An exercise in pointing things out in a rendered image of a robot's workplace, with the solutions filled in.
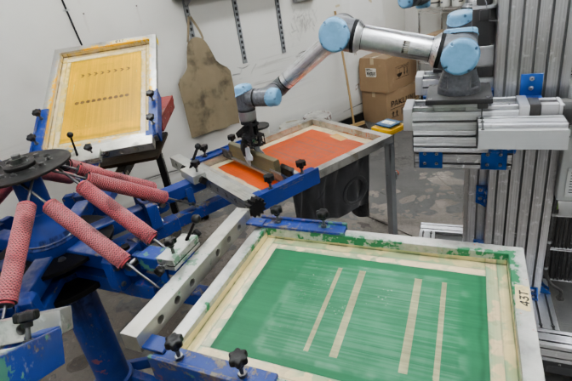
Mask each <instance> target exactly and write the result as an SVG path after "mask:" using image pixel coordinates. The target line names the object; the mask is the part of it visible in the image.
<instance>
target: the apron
mask: <svg viewBox="0 0 572 381"><path fill-rule="evenodd" d="M190 19H191V20H192V22H193V24H194V25H195V27H196V28H197V29H198V31H199V33H200V35H201V38H200V37H194V38H192V39H191V40H190V41H189V30H190ZM203 39H204V37H203V34H202V32H201V30H200V29H199V27H198V26H197V23H196V22H195V21H194V19H193V18H192V17H191V16H187V39H186V42H187V43H188V44H187V50H186V58H187V68H186V72H185V74H184V75H183V76H182V78H181V79H180V81H179V83H178V85H179V89H180V94H181V98H182V101H183V105H184V108H185V112H186V118H187V121H188V125H189V129H190V132H191V136H192V138H194V137H197V136H199V135H203V134H207V133H209V132H211V131H214V130H217V129H223V128H227V127H229V126H230V125H232V124H236V123H239V116H238V110H237V101H236V98H235V91H234V86H233V81H232V74H231V70H229V69H228V68H227V66H224V65H222V64H220V63H219V62H218V61H217V60H216V59H215V57H214V55H213V53H212V51H211V49H210V48H209V45H208V44H207V43H206V42H205V41H204V40H203Z"/></svg>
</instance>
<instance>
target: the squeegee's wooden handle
mask: <svg viewBox="0 0 572 381"><path fill-rule="evenodd" d="M228 146H229V151H230V152H231V153H232V156H234V157H236V158H237V159H240V160H242V161H244V162H246V160H245V158H244V156H243V153H242V152H241V148H240V144H238V143H235V142H233V141H232V142H229V143H228ZM250 153H251V155H252V156H253V161H251V165H253V166H255V167H257V168H260V169H262V170H265V171H267V172H268V173H272V171H270V170H269V169H272V170H275V171H277V172H279V173H281V168H280V162H279V160H278V159H277V158H274V157H271V156H268V155H266V154H263V153H261V152H258V151H255V150H252V149H250Z"/></svg>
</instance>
